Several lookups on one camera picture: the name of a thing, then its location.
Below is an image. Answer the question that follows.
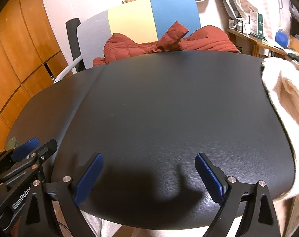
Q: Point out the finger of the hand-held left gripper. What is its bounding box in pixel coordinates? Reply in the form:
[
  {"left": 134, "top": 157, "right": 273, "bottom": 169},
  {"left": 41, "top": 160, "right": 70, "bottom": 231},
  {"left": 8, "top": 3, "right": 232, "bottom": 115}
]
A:
[
  {"left": 11, "top": 138, "right": 39, "bottom": 162},
  {"left": 28, "top": 139, "right": 58, "bottom": 182}
]

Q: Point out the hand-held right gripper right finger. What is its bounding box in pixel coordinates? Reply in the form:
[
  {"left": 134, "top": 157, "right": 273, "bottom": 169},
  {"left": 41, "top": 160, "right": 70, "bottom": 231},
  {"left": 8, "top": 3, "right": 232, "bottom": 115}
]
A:
[{"left": 195, "top": 153, "right": 280, "bottom": 237}]

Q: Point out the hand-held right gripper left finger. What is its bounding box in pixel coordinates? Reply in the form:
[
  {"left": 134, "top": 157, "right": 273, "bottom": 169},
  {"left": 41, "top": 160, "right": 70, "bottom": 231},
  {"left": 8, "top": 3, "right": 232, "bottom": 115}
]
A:
[{"left": 18, "top": 152, "right": 104, "bottom": 237}]

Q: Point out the white knit sweater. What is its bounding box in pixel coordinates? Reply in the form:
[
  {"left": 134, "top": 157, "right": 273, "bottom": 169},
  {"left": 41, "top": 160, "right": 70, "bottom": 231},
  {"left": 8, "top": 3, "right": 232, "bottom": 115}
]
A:
[{"left": 260, "top": 57, "right": 299, "bottom": 199}]

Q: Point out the green glass table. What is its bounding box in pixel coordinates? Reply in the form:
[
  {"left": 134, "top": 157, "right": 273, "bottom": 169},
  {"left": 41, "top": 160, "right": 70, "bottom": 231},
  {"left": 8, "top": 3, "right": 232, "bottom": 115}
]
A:
[{"left": 5, "top": 136, "right": 19, "bottom": 151}]

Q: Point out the beige patterned bag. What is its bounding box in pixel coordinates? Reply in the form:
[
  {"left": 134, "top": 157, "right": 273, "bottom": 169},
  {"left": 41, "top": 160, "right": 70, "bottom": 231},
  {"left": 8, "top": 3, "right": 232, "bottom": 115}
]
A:
[{"left": 286, "top": 193, "right": 299, "bottom": 237}]

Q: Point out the wooden wardrobe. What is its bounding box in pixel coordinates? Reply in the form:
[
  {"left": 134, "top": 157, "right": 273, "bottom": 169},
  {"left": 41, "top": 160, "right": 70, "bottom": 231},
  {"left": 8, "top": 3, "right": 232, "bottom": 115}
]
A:
[{"left": 0, "top": 0, "right": 73, "bottom": 151}]

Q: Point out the rust quilted jacket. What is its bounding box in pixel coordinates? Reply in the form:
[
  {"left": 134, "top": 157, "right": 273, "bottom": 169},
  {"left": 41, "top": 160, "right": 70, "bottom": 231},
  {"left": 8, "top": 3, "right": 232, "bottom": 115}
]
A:
[{"left": 93, "top": 22, "right": 242, "bottom": 67}]

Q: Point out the grey yellow blue chair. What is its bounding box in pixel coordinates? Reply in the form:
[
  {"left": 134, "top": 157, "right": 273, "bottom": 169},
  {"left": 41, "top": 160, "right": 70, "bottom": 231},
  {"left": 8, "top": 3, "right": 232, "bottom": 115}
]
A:
[{"left": 53, "top": 0, "right": 202, "bottom": 83}]

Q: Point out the blue round container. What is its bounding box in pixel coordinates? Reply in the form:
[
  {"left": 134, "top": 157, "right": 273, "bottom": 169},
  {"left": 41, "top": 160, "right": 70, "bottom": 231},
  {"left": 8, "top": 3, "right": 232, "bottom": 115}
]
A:
[{"left": 275, "top": 28, "right": 291, "bottom": 48}]

